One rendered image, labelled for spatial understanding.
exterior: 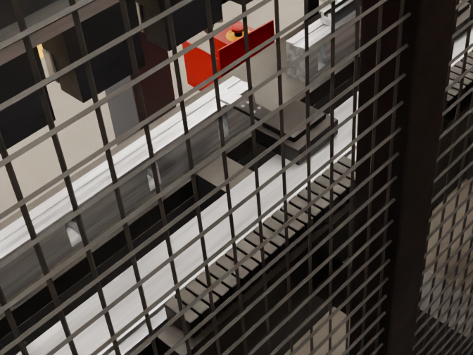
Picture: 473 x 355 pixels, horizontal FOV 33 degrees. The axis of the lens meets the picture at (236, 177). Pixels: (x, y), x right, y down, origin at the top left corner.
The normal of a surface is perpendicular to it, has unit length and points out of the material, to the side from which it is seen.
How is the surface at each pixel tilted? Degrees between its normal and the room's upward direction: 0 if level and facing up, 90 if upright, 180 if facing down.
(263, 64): 0
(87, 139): 0
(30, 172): 0
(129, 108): 90
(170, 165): 90
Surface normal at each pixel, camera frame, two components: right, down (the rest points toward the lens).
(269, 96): -0.07, -0.74
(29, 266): 0.73, 0.42
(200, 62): -0.73, 0.49
